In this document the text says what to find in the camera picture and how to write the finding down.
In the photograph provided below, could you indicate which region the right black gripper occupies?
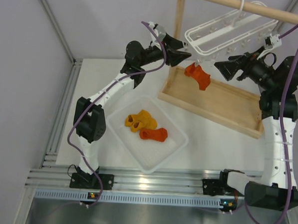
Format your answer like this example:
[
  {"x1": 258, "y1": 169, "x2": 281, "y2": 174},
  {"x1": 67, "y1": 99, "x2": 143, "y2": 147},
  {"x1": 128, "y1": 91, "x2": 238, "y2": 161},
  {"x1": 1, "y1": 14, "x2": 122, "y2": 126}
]
[{"x1": 214, "y1": 43, "x2": 280, "y2": 91}]

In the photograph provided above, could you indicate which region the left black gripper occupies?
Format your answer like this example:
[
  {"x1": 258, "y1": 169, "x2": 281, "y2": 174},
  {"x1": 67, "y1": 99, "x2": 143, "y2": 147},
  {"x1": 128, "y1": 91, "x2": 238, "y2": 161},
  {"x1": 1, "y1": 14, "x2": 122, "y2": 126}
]
[{"x1": 137, "y1": 30, "x2": 192, "y2": 69}]

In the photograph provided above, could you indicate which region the orange sock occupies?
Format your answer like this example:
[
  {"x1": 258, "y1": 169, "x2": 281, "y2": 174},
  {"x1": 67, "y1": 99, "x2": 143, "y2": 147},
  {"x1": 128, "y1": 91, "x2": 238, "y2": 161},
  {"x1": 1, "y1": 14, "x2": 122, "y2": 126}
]
[
  {"x1": 184, "y1": 63, "x2": 211, "y2": 91},
  {"x1": 139, "y1": 128, "x2": 168, "y2": 142}
]

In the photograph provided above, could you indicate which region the white clip hanger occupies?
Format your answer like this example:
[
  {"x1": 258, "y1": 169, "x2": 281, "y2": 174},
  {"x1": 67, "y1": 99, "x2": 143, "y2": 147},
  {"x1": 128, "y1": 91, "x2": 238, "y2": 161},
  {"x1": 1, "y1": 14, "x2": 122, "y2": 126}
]
[{"x1": 184, "y1": 0, "x2": 278, "y2": 64}]

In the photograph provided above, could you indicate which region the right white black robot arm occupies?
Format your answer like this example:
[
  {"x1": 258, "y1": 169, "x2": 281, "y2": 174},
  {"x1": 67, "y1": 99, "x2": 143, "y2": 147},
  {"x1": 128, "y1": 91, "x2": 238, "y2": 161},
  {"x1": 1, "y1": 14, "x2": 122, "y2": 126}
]
[{"x1": 215, "y1": 53, "x2": 298, "y2": 211}]

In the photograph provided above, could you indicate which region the wooden hanging rack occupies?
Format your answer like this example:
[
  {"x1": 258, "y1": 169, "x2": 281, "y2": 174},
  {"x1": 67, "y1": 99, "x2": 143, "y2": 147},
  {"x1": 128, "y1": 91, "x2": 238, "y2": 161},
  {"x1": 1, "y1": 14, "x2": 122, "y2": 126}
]
[{"x1": 158, "y1": 0, "x2": 298, "y2": 139}]

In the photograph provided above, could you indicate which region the yellow sock upper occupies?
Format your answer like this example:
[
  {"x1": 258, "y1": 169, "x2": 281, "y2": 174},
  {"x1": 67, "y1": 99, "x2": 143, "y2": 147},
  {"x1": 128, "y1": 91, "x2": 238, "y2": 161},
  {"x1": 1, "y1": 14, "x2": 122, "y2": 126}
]
[{"x1": 124, "y1": 110, "x2": 157, "y2": 130}]

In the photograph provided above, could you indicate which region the yellow sock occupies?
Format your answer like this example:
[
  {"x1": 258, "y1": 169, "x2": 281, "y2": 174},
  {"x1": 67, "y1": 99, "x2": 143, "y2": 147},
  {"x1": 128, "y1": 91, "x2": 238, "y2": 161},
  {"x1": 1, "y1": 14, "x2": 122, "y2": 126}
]
[
  {"x1": 124, "y1": 110, "x2": 157, "y2": 130},
  {"x1": 130, "y1": 121, "x2": 144, "y2": 133}
]

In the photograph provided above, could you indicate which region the yellow sock lower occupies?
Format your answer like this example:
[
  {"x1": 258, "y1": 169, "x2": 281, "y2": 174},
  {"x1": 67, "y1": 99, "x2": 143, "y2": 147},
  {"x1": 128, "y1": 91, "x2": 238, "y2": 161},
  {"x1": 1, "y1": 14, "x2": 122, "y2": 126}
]
[{"x1": 130, "y1": 121, "x2": 144, "y2": 133}]

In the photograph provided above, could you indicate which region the white plastic tray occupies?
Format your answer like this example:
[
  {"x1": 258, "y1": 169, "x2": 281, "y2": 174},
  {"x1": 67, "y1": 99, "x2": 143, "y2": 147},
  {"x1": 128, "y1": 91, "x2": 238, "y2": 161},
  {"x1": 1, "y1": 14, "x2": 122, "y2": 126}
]
[{"x1": 106, "y1": 96, "x2": 189, "y2": 174}]

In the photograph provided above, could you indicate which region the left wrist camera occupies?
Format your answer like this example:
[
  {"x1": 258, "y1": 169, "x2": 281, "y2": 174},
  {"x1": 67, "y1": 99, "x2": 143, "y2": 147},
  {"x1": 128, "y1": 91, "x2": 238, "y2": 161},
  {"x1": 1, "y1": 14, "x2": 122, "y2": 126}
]
[{"x1": 149, "y1": 21, "x2": 166, "y2": 41}]

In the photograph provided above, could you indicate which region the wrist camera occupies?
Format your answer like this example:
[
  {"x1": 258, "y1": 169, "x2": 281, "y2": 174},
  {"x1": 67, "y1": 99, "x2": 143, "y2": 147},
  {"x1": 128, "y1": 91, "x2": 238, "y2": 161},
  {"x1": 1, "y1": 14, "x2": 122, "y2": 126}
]
[
  {"x1": 264, "y1": 34, "x2": 282, "y2": 50},
  {"x1": 149, "y1": 21, "x2": 166, "y2": 41}
]

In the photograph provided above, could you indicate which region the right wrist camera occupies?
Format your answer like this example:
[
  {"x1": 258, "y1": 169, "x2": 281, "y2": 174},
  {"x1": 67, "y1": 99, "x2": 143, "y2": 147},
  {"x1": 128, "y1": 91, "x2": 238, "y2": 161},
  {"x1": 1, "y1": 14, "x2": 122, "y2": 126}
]
[{"x1": 264, "y1": 34, "x2": 282, "y2": 50}]

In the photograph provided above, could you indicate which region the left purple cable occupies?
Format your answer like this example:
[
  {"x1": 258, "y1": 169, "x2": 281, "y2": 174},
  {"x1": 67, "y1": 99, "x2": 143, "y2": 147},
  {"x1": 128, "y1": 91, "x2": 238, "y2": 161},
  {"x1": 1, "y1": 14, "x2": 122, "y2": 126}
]
[{"x1": 63, "y1": 17, "x2": 169, "y2": 211}]

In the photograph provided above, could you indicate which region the purple cable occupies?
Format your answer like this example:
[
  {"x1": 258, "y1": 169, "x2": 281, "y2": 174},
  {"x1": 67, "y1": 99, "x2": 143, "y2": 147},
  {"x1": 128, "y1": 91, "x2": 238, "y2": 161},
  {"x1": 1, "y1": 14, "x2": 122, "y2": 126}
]
[
  {"x1": 63, "y1": 17, "x2": 169, "y2": 211},
  {"x1": 198, "y1": 14, "x2": 298, "y2": 224}
]

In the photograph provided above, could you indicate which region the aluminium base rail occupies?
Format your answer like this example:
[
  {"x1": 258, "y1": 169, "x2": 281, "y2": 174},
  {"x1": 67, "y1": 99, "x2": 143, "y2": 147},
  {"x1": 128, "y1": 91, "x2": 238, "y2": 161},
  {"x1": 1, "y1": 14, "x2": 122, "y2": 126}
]
[{"x1": 26, "y1": 160, "x2": 269, "y2": 199}]

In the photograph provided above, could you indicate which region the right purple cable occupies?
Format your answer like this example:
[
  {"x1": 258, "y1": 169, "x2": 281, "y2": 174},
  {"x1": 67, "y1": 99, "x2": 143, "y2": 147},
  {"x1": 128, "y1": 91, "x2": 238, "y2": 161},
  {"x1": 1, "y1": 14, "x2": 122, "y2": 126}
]
[{"x1": 198, "y1": 14, "x2": 298, "y2": 224}]

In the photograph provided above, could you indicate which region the aluminium corner frame post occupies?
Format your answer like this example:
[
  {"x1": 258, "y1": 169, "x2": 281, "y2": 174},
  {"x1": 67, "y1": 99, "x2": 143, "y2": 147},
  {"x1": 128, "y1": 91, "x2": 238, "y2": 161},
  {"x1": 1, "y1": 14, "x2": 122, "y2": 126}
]
[{"x1": 39, "y1": 0, "x2": 75, "y2": 63}]

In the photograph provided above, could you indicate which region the slotted grey cable duct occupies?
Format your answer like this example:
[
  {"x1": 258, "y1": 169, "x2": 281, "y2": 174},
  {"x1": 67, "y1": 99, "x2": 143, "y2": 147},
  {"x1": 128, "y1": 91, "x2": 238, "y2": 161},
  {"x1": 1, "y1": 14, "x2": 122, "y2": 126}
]
[{"x1": 34, "y1": 189, "x2": 229, "y2": 208}]

